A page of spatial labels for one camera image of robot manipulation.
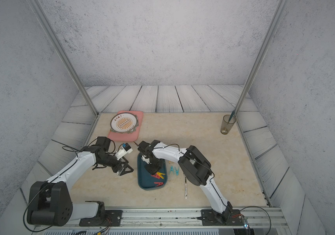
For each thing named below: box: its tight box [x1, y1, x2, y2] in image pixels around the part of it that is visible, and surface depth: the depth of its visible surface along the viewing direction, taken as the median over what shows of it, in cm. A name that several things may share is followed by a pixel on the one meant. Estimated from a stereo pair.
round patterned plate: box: [110, 112, 138, 133], surface depth 117 cm
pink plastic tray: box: [107, 110, 144, 142], surface depth 110 cm
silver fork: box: [184, 176, 189, 200], surface depth 82 cm
